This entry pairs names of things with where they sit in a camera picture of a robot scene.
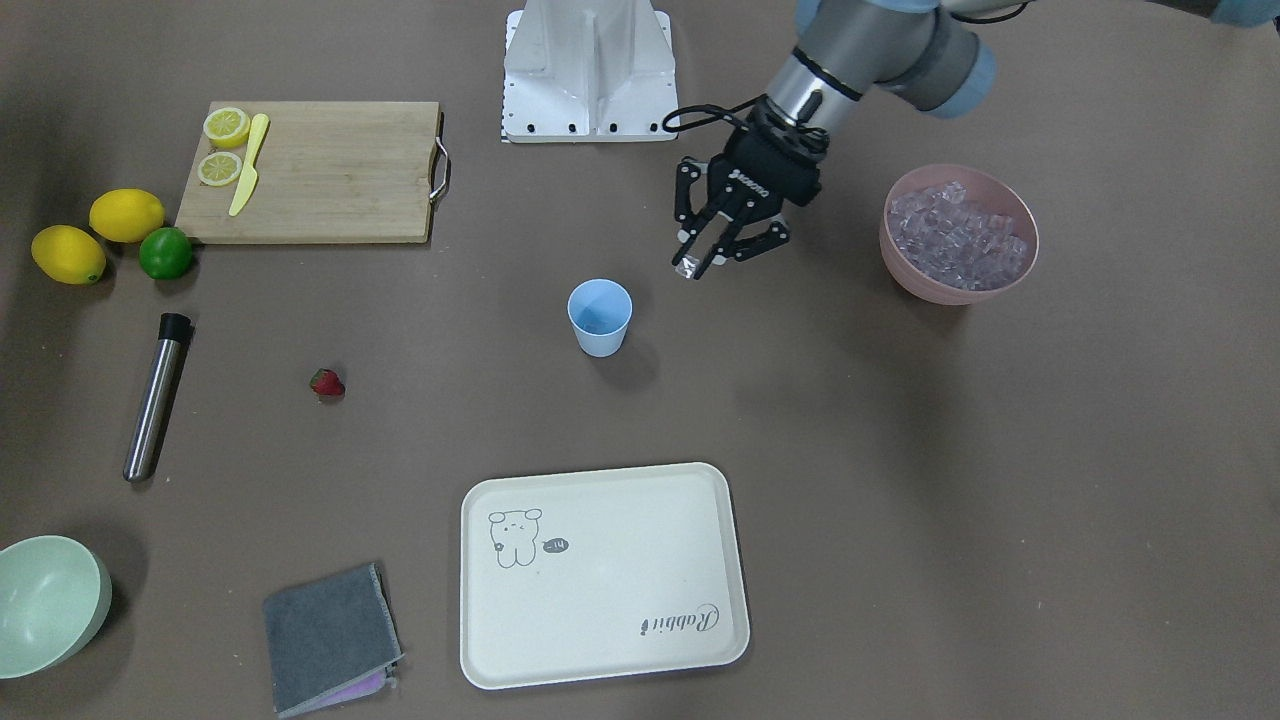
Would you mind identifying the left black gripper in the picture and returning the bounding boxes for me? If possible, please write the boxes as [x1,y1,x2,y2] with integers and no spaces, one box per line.
[671,100,826,281]

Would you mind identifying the clear ice cube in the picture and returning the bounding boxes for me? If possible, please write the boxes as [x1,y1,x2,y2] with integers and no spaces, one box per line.
[673,255,700,281]

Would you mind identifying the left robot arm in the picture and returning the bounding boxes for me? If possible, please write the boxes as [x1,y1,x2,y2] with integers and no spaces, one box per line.
[660,1,1027,281]

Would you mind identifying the light blue plastic cup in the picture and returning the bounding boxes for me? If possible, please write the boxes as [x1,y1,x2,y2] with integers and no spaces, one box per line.
[566,278,634,357]

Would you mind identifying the pink bowl of ice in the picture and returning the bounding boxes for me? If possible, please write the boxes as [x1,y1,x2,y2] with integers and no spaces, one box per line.
[879,164,1041,306]

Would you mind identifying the cream rabbit tray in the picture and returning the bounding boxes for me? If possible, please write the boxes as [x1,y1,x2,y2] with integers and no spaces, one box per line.
[460,462,751,691]

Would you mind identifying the wooden cutting board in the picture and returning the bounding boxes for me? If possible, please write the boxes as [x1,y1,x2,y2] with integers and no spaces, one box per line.
[175,100,451,245]

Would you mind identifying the red strawberry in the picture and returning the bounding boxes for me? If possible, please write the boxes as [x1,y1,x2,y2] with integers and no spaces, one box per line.
[308,368,346,398]

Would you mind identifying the yellow plastic knife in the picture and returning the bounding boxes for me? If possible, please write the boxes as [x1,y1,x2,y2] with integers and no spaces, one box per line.
[227,113,270,217]

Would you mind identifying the lemon half upper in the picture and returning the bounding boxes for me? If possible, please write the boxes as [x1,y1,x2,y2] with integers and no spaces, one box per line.
[202,106,252,150]

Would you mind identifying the steel muddler black tip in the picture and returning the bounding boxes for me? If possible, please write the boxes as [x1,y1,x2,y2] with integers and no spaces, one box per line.
[122,313,195,483]

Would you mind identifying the green lime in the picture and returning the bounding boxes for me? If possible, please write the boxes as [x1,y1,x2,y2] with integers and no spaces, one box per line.
[138,227,195,281]

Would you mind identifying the grey folded cloth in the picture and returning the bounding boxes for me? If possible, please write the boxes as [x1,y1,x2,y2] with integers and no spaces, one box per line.
[262,562,404,719]

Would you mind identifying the yellow lemon near board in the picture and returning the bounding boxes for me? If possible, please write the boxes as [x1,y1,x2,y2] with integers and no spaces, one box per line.
[90,188,166,243]

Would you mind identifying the yellow lemon outer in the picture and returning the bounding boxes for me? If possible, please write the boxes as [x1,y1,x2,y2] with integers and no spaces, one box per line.
[29,224,108,286]

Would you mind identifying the mint green bowl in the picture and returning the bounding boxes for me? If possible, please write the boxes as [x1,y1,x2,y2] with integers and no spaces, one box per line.
[1,536,113,680]

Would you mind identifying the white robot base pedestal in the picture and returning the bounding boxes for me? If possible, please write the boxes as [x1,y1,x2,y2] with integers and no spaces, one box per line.
[500,1,678,143]

